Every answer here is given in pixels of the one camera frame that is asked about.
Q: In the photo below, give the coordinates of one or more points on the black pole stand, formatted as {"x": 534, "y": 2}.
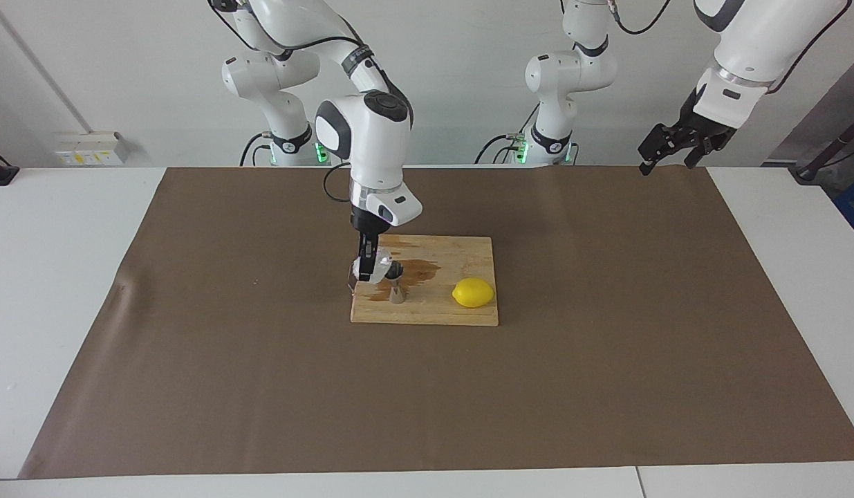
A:
{"x": 810, "y": 169}

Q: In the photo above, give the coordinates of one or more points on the steel double jigger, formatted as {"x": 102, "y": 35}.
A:
{"x": 397, "y": 294}

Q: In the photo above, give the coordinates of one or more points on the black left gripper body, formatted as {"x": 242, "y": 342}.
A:
{"x": 703, "y": 135}

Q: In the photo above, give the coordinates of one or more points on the clear faceted glass cup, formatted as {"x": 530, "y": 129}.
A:
{"x": 382, "y": 270}

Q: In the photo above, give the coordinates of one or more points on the wooden cutting board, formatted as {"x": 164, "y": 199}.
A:
{"x": 440, "y": 308}

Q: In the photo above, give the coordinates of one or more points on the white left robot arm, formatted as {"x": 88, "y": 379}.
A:
{"x": 752, "y": 41}

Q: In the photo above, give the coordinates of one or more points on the white wall socket box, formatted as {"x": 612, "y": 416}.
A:
{"x": 88, "y": 149}

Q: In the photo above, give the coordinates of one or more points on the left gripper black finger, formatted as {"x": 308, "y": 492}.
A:
{"x": 713, "y": 149}
{"x": 656, "y": 144}

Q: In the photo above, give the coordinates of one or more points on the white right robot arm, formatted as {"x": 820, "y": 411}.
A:
{"x": 371, "y": 145}

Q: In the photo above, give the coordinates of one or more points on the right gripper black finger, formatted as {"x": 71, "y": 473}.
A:
{"x": 367, "y": 252}

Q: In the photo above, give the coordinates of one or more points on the yellow lemon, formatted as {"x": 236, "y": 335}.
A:
{"x": 473, "y": 292}

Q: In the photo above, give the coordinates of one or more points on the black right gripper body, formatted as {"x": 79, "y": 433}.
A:
{"x": 364, "y": 225}

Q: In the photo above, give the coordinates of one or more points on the brown paper table mat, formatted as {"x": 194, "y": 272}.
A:
{"x": 426, "y": 401}

